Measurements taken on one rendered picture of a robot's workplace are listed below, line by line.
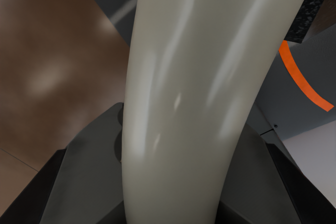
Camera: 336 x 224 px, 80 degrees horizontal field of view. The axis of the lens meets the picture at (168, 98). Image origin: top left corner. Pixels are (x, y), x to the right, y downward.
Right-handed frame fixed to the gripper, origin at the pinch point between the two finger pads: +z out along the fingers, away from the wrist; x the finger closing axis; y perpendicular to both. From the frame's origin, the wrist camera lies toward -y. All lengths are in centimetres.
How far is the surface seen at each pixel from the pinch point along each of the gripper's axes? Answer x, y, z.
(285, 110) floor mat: 71, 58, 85
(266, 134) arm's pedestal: 37, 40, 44
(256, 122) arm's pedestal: 36, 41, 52
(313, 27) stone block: 25.7, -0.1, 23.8
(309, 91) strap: 80, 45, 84
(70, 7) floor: -41, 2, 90
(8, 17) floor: -71, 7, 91
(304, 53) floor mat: 70, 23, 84
